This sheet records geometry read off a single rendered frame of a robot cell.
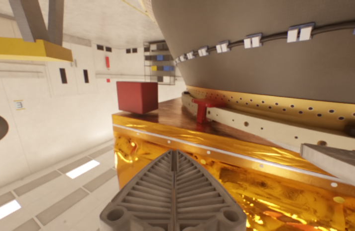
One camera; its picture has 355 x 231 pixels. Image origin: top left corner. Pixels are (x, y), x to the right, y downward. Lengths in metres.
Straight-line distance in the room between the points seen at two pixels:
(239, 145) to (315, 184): 0.20
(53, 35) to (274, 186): 0.86
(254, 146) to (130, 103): 0.51
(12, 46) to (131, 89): 0.35
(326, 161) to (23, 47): 0.69
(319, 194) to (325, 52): 0.35
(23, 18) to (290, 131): 0.72
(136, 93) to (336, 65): 0.58
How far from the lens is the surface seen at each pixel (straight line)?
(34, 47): 0.59
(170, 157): 0.16
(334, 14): 0.35
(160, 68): 6.54
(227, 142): 0.46
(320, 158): 0.26
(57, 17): 0.73
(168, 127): 0.51
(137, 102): 0.62
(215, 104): 0.50
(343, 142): 0.41
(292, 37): 0.35
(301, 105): 0.42
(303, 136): 0.41
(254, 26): 0.38
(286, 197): 0.51
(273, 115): 0.46
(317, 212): 0.53
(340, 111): 0.43
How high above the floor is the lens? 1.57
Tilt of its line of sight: 16 degrees up
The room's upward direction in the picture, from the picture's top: 178 degrees counter-clockwise
